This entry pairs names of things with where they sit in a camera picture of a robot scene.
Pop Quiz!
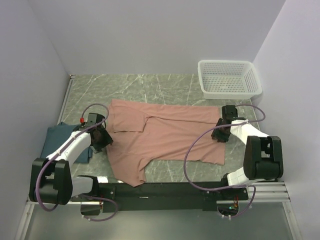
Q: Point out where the pink t shirt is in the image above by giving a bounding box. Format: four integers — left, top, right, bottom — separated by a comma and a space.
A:
106, 99, 225, 187

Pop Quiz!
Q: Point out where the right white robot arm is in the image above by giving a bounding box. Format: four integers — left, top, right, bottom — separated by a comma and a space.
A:
211, 105, 284, 200

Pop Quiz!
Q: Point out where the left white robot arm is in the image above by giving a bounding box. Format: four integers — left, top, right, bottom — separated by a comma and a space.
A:
29, 113, 113, 205

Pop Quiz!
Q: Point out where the white plastic basket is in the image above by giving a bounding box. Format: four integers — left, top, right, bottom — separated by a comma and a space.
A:
197, 60, 263, 100

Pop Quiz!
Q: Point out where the folded blue t shirt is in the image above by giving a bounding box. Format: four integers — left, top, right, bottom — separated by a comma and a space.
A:
40, 122, 93, 164

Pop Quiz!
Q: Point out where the black base beam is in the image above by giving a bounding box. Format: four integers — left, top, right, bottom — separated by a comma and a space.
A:
97, 182, 249, 211

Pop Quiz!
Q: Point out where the aluminium frame rail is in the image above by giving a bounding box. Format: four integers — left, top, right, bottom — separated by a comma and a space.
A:
67, 181, 290, 204

